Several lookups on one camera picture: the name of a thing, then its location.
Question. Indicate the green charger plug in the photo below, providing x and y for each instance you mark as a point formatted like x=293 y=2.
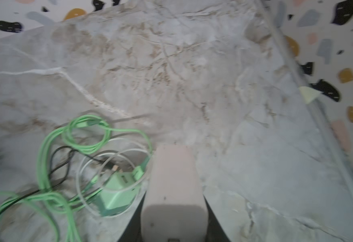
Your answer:
x=119 y=189

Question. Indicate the white rectangular charger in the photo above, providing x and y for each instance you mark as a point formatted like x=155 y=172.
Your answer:
x=174 y=208

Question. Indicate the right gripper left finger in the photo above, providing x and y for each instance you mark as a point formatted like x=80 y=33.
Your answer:
x=132 y=233

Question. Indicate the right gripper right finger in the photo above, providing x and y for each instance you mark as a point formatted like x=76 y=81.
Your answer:
x=215 y=232

